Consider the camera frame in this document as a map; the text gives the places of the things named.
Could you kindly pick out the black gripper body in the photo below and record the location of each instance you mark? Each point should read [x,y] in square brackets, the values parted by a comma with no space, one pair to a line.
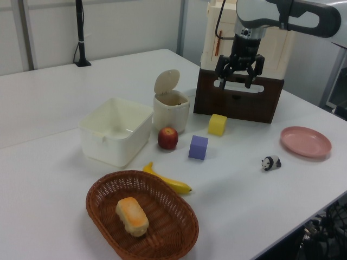
[245,51]

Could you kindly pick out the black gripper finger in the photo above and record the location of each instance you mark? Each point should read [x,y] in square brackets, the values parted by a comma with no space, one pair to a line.
[256,69]
[223,67]

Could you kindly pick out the cream trash can lid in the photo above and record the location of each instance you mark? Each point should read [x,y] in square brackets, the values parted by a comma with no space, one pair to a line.
[166,81]

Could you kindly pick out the cream mini trash can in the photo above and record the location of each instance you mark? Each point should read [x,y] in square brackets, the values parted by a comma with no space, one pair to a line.
[170,116]

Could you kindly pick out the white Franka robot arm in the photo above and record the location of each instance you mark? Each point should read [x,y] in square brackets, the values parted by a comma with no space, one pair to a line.
[298,13]

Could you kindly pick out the brown and cream cabinet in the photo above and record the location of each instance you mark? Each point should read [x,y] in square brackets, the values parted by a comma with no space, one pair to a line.
[276,59]

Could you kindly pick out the orange box latch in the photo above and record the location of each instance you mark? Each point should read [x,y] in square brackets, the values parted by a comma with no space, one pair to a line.
[217,46]

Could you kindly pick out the dark brown drawer box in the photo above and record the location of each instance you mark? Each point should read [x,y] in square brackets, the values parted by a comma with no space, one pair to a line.
[244,108]

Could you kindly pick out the yellow foam cube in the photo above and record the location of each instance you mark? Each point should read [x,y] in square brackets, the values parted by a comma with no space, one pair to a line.
[217,125]

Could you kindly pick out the purple foam cube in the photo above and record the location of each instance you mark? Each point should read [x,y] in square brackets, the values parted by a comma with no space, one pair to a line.
[198,148]

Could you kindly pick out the pink plastic plate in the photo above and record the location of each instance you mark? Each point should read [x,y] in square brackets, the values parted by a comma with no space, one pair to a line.
[306,142]

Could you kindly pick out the red apple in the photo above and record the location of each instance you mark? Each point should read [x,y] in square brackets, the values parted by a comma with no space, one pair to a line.
[168,138]

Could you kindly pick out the small panda figurine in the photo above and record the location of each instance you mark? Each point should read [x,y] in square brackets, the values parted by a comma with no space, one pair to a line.
[272,163]

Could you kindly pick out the yellow banana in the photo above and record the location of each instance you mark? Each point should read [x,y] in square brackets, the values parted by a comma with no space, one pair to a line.
[176,185]

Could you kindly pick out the white plastic storage bin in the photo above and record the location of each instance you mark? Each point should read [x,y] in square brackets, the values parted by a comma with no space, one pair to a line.
[108,151]

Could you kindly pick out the toasted bread loaf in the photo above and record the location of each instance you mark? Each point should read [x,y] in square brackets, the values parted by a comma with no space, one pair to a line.
[132,216]

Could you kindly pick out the brown wicker basket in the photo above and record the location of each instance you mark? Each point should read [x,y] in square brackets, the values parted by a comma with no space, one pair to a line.
[168,238]

